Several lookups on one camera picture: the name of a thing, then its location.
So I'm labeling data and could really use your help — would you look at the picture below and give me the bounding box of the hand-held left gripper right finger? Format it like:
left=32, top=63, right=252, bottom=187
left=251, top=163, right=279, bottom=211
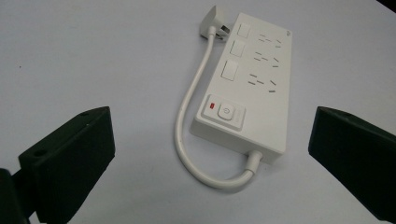
left=307, top=105, right=396, bottom=224

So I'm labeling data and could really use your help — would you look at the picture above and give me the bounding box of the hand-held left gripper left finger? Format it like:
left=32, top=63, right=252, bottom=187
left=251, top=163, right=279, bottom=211
left=12, top=105, right=116, bottom=224

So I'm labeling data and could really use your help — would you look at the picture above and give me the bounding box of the white power strip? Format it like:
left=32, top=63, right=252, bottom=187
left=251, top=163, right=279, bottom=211
left=190, top=12, right=293, bottom=165

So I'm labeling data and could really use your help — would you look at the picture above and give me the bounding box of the white power plug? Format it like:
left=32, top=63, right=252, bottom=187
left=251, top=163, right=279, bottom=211
left=199, top=5, right=232, bottom=43

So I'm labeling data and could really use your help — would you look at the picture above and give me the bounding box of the white power cable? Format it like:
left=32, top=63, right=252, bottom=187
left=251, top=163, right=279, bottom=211
left=174, top=25, right=264, bottom=190

